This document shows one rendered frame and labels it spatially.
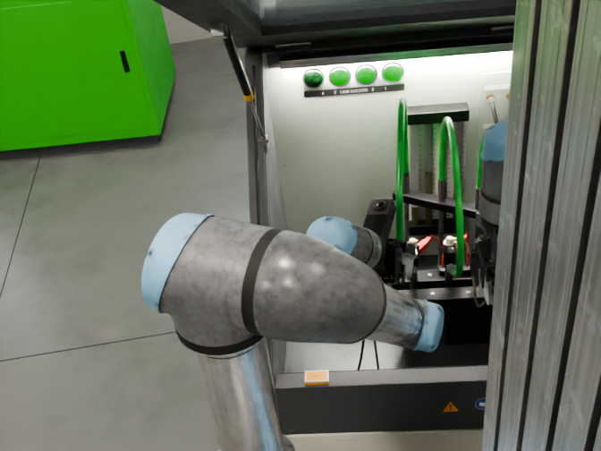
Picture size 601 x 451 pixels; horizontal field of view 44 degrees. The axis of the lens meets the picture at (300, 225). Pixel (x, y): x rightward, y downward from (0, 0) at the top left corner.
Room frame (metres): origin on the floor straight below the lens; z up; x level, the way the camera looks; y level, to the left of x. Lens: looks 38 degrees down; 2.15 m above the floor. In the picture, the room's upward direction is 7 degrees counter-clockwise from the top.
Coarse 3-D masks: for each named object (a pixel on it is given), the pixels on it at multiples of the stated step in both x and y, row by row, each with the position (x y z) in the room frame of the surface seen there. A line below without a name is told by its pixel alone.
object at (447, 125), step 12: (444, 120) 1.30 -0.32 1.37; (444, 132) 1.36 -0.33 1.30; (444, 144) 1.37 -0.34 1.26; (456, 144) 1.21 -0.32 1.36; (444, 156) 1.38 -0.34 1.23; (456, 156) 1.19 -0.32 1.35; (444, 168) 1.39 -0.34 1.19; (456, 168) 1.17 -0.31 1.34; (444, 180) 1.39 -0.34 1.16; (456, 180) 1.15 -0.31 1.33; (444, 192) 1.38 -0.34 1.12; (456, 192) 1.13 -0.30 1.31; (456, 204) 1.12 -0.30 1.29; (456, 216) 1.11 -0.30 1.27; (456, 228) 1.10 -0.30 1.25; (456, 264) 1.08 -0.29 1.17; (456, 276) 1.09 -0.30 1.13
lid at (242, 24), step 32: (160, 0) 1.00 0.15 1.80; (192, 0) 1.01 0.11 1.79; (224, 0) 1.08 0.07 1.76; (256, 0) 1.14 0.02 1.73; (288, 0) 1.16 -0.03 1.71; (320, 0) 1.18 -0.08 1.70; (352, 0) 1.20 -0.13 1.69; (384, 0) 1.21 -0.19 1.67; (416, 0) 1.23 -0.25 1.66; (448, 0) 1.25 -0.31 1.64; (480, 0) 1.28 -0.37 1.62; (512, 0) 1.30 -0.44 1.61; (224, 32) 1.21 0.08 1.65; (256, 32) 1.36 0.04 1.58; (288, 32) 1.41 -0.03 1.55; (320, 32) 1.42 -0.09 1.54; (352, 32) 1.45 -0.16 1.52; (384, 32) 1.49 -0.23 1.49; (416, 32) 1.52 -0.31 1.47
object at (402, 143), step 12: (396, 144) 1.19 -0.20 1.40; (396, 156) 1.17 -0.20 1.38; (408, 156) 1.44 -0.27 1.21; (396, 168) 1.15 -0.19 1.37; (408, 168) 1.44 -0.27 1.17; (396, 180) 1.13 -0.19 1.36; (396, 192) 1.11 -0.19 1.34; (396, 204) 1.10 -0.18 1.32; (396, 216) 1.09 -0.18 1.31; (396, 228) 1.08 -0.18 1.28
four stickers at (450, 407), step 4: (448, 400) 0.98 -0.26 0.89; (452, 400) 0.98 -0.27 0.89; (456, 400) 0.98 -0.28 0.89; (476, 400) 0.97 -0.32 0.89; (480, 400) 0.97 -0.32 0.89; (484, 400) 0.97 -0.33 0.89; (444, 404) 0.98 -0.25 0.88; (448, 404) 0.98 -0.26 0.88; (452, 404) 0.98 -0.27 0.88; (456, 404) 0.98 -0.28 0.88; (460, 404) 0.97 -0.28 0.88; (476, 404) 0.97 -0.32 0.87; (480, 404) 0.97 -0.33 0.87; (484, 404) 0.97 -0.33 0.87; (444, 408) 0.98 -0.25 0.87; (448, 408) 0.98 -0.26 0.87; (452, 408) 0.98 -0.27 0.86; (456, 408) 0.98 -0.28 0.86; (460, 408) 0.97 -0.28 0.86; (476, 408) 0.97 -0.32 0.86; (480, 408) 0.97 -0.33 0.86; (484, 408) 0.97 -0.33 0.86; (444, 412) 0.98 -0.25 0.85; (448, 412) 0.98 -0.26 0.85; (452, 412) 0.98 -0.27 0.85
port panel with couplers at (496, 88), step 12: (492, 72) 1.49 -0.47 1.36; (504, 72) 1.49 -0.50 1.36; (480, 84) 1.50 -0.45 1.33; (492, 84) 1.49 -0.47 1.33; (504, 84) 1.49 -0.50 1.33; (480, 96) 1.49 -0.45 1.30; (492, 96) 1.48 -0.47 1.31; (504, 96) 1.49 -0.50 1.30; (480, 108) 1.49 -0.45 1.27; (504, 108) 1.49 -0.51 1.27; (480, 120) 1.49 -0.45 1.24; (492, 120) 1.49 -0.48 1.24; (504, 120) 1.49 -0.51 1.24; (480, 132) 1.49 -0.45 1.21; (480, 144) 1.49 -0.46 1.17
